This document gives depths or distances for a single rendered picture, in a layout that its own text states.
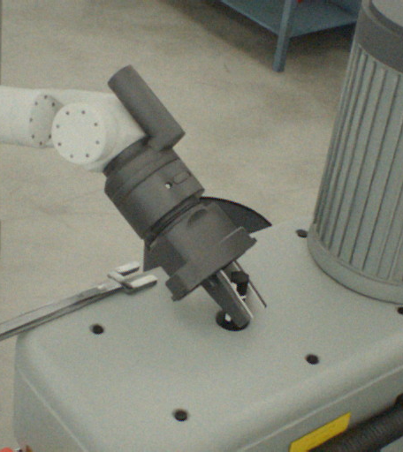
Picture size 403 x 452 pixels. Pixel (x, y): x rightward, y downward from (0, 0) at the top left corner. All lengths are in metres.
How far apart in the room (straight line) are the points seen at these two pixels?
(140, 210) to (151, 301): 0.11
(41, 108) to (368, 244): 0.39
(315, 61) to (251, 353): 5.36
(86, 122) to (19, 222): 3.47
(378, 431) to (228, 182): 3.86
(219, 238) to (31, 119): 0.25
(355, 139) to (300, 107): 4.66
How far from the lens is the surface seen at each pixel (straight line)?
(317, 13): 6.46
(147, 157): 1.05
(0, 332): 1.04
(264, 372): 1.04
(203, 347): 1.06
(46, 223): 4.50
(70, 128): 1.06
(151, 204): 1.05
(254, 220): 3.61
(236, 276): 1.06
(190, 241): 1.04
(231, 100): 5.71
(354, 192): 1.13
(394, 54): 1.04
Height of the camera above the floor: 2.58
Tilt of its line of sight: 34 degrees down
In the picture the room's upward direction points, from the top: 9 degrees clockwise
